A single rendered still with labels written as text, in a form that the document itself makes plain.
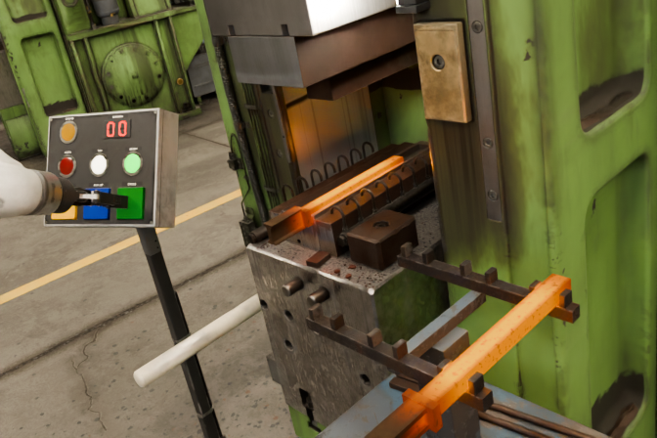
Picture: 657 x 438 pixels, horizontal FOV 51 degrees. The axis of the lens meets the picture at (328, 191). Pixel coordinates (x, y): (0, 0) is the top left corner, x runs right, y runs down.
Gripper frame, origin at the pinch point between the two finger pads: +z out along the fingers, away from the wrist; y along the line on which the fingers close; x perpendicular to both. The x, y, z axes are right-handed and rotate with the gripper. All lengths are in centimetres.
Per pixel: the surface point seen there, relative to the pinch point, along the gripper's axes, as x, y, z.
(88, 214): -2.7, -11.9, 4.8
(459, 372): -25, 87, -42
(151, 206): -0.9, 5.8, 5.5
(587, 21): 31, 101, 3
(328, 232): -7, 52, 1
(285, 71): 22, 50, -14
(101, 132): 17.3, -9.8, 5.5
